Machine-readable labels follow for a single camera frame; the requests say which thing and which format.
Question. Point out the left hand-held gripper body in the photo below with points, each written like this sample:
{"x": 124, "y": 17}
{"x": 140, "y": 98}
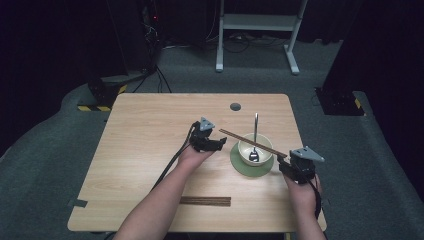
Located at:
{"x": 201, "y": 133}

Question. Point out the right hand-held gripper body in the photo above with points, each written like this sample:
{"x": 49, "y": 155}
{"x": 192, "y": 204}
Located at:
{"x": 301, "y": 165}

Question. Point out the cream ceramic bowl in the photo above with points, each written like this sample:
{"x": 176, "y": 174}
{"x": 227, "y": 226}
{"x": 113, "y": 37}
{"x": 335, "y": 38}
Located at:
{"x": 246, "y": 148}

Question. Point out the brown wooden chopstick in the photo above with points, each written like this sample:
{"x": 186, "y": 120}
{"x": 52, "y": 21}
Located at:
{"x": 253, "y": 143}

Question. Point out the metal spoon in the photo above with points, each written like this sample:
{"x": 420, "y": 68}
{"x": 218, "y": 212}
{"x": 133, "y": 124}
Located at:
{"x": 255, "y": 140}

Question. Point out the green round plate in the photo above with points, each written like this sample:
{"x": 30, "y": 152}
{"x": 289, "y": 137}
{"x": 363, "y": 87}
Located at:
{"x": 250, "y": 170}

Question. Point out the person's left hand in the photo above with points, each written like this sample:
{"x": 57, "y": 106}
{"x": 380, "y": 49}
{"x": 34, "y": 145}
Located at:
{"x": 193, "y": 156}

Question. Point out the person's right hand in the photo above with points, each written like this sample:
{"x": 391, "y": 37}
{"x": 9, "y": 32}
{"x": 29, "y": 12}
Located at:
{"x": 301, "y": 196}

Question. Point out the black table grommet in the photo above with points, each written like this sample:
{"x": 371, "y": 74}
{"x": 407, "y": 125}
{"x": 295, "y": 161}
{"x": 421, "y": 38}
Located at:
{"x": 235, "y": 106}

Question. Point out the dark brown wooden strip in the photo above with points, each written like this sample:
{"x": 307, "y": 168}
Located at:
{"x": 205, "y": 201}

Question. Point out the black stand base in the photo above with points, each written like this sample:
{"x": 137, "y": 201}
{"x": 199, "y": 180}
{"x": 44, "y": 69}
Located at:
{"x": 338, "y": 101}

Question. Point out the black stand with striped base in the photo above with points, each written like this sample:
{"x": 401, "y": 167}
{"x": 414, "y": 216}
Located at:
{"x": 103, "y": 93}

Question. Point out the dark computer tower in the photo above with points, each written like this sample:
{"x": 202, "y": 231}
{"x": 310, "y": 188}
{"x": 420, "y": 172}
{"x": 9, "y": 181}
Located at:
{"x": 133, "y": 33}

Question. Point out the white metal stand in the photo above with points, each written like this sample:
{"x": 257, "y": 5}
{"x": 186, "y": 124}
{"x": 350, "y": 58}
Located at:
{"x": 256, "y": 22}

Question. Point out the grey tape piece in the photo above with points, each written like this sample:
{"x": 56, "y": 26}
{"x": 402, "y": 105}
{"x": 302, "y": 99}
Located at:
{"x": 78, "y": 203}

